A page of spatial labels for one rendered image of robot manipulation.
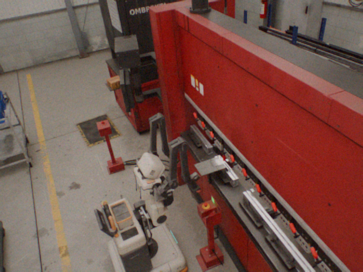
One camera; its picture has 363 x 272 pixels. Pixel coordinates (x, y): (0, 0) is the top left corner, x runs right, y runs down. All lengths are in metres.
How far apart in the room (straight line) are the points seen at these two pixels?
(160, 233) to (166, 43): 1.99
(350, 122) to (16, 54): 8.76
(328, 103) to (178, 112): 2.31
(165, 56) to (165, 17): 0.39
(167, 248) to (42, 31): 7.25
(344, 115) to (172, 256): 2.30
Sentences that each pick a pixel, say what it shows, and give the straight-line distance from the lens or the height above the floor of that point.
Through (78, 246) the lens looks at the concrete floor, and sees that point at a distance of 4.04.
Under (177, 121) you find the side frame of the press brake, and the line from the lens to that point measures 3.70.
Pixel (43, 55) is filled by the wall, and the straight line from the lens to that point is 9.54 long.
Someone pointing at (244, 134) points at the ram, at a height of 1.62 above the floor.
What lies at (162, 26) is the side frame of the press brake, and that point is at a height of 2.16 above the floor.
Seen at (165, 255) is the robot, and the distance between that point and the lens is 3.35.
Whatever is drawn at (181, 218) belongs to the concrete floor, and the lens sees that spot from 3.96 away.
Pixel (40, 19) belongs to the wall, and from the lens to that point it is 9.32.
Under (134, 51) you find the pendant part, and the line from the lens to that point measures 3.37.
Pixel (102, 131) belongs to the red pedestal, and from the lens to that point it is 4.33.
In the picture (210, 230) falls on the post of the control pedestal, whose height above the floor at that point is 0.51.
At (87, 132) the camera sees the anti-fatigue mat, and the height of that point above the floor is 0.01.
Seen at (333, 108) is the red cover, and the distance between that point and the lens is 1.59.
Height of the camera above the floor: 3.04
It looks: 35 degrees down
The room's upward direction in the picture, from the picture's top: 6 degrees counter-clockwise
